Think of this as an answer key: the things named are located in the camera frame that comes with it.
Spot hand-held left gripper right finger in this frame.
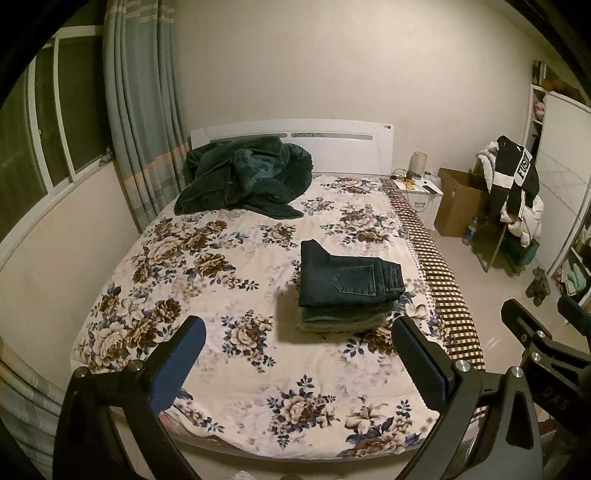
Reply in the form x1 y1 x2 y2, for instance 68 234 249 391
392 316 543 480

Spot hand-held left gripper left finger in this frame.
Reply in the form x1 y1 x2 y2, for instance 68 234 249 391
54 316 207 480

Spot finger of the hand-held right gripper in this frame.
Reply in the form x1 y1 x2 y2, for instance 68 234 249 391
556 295 591 330
501 299 555 354

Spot dark blue jeans pants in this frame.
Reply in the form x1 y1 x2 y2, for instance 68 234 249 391
298 239 406 309

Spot folded grey pants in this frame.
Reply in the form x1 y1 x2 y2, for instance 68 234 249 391
298 314 394 334

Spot teal folded cloth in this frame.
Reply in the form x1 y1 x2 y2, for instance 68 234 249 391
566 263 591 296

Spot green storage box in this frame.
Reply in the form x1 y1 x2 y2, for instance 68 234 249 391
512 240 540 266

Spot metal chair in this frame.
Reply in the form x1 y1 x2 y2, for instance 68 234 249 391
475 217 527 277

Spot floral bedspread with checkered border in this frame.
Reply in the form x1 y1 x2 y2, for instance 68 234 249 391
69 174 486 459

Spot large brown cardboard box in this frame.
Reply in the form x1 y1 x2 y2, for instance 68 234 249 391
434 167 495 237

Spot white nightstand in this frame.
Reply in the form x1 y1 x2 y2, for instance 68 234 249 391
392 175 445 230

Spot black and white jacket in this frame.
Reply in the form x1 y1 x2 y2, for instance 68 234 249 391
487 136 541 222

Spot white wardrobe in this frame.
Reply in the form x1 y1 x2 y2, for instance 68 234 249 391
524 60 591 319

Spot grey green striped curtain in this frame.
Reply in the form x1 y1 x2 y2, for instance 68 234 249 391
0 337 70 476
102 0 191 234

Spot dark green blanket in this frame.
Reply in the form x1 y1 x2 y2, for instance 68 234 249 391
174 136 314 220

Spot bed with floral cover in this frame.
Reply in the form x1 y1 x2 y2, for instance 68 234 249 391
152 119 435 462

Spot window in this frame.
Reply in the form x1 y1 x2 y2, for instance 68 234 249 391
0 34 114 241

